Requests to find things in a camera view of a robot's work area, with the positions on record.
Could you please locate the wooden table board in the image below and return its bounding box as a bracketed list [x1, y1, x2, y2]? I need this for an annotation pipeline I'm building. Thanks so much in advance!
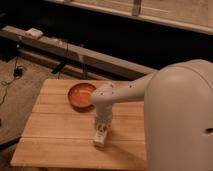
[11, 79, 147, 171]

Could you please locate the wooden shelf frame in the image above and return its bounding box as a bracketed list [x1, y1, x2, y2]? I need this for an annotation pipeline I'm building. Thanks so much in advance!
[46, 0, 213, 35]

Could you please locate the white plastic bottle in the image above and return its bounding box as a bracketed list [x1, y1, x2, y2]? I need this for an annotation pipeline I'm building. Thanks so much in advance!
[93, 130, 107, 147]

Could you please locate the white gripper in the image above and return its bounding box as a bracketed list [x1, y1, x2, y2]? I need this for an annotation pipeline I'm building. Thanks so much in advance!
[95, 106, 112, 130]

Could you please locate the black power adapter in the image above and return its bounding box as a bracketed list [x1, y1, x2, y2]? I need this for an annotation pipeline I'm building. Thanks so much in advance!
[13, 67, 23, 77]

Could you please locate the black cable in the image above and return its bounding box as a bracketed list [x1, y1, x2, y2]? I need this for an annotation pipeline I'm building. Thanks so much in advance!
[0, 54, 20, 108]

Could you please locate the orange ceramic bowl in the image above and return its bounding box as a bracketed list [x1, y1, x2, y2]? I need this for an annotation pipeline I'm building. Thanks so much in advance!
[67, 82, 96, 110]

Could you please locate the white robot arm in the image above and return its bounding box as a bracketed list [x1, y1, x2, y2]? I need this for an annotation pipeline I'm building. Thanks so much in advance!
[91, 60, 213, 171]

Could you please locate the small white box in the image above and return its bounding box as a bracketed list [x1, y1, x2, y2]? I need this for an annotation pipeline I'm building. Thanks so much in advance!
[25, 28, 43, 38]

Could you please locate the long wooden beam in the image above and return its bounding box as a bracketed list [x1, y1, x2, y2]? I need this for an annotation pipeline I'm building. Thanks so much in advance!
[0, 26, 156, 79]

